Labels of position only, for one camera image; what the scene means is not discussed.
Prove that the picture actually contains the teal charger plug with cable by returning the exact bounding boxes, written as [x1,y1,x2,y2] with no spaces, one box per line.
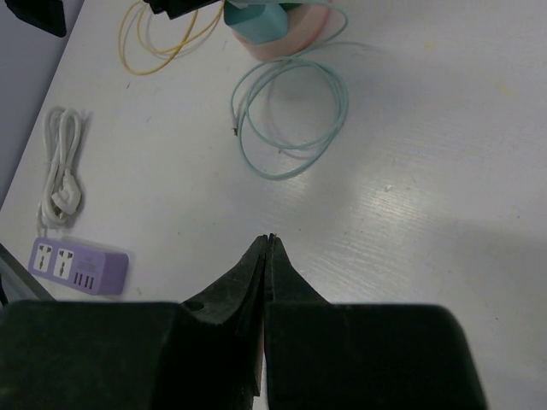
[223,2,288,44]

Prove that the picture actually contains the thin teal charger cable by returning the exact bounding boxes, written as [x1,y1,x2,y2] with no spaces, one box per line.
[229,0,352,182]

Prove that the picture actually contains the yellow charger cable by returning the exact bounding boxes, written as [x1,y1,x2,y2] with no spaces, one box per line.
[118,0,223,77]

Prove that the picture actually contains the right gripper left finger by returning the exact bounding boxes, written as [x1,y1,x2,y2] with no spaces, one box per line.
[1,236,266,409]

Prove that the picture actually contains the purple power strip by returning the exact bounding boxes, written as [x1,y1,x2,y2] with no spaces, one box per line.
[28,237,129,296]

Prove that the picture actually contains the round pink power strip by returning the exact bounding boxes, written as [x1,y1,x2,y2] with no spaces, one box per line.
[229,3,330,62]

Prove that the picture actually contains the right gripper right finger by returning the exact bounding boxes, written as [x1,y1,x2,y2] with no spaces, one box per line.
[264,236,487,409]

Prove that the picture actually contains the white power strip cord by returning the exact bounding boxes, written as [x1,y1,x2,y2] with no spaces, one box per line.
[35,106,86,238]

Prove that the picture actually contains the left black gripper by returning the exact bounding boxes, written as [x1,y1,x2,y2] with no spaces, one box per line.
[144,0,218,20]

